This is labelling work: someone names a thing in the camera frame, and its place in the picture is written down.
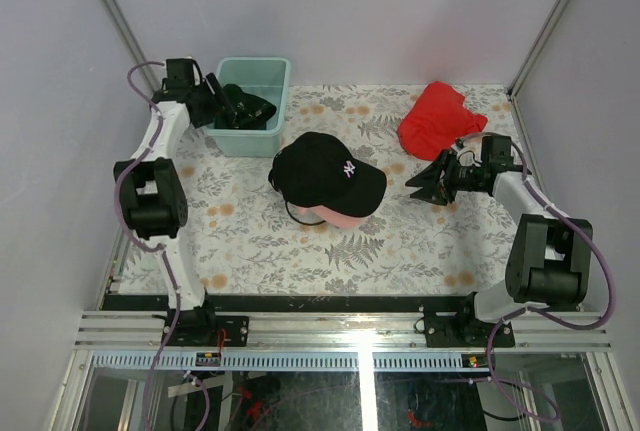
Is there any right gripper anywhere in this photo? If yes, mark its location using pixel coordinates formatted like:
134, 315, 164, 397
405, 149, 484, 207

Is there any dark green baseball cap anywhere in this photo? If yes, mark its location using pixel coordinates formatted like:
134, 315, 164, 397
223, 84, 277, 130

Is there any teal plastic bin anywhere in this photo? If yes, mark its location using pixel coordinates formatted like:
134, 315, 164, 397
204, 57, 291, 158

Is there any red cloth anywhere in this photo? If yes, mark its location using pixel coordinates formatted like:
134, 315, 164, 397
397, 81, 488, 161

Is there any pink baseball cap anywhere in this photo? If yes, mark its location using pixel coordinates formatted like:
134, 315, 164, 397
295, 206, 369, 229

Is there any black wire hat stand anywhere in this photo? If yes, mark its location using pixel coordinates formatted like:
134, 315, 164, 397
284, 201, 326, 227

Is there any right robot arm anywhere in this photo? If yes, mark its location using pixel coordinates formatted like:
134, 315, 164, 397
405, 133, 593, 346

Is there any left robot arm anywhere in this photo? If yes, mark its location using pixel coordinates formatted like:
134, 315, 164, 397
113, 57, 230, 346

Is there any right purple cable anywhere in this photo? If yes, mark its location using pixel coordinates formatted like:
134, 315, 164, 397
454, 133, 618, 422

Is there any purple cable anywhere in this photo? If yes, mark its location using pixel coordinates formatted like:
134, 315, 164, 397
113, 60, 211, 431
454, 133, 618, 422

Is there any left corner aluminium post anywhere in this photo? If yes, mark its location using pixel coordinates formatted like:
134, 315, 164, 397
99, 0, 147, 64

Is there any corner aluminium post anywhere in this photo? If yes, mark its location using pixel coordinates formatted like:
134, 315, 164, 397
507, 0, 572, 101
99, 0, 147, 64

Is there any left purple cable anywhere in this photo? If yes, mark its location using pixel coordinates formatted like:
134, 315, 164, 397
113, 60, 211, 431

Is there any right corner aluminium post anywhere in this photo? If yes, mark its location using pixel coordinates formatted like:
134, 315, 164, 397
507, 0, 572, 101

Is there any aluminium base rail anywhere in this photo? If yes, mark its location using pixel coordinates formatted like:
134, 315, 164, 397
75, 311, 611, 353

